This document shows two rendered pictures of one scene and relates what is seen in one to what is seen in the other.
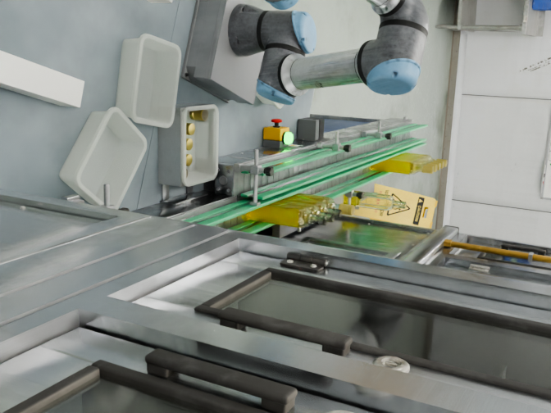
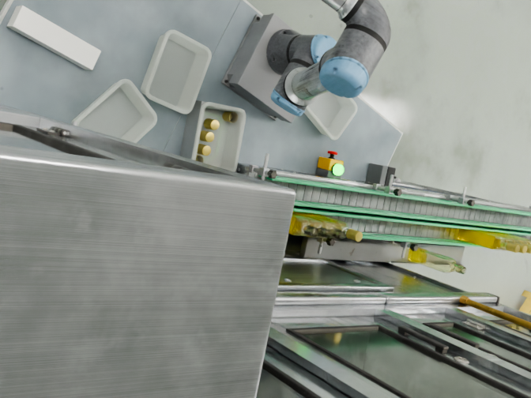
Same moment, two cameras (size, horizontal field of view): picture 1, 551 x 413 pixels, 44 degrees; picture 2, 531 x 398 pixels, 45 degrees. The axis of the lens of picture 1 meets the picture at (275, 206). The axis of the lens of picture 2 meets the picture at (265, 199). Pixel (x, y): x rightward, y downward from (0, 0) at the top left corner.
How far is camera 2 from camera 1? 86 cm
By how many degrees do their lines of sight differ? 25
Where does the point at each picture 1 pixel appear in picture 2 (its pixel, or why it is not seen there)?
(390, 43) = (340, 44)
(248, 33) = (280, 50)
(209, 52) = (244, 63)
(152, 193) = not seen: hidden behind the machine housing
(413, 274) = (95, 138)
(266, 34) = (292, 51)
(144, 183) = not seen: hidden behind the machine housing
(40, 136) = (59, 87)
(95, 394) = not seen: outside the picture
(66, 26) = (103, 10)
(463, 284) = (113, 144)
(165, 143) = (187, 131)
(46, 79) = (62, 38)
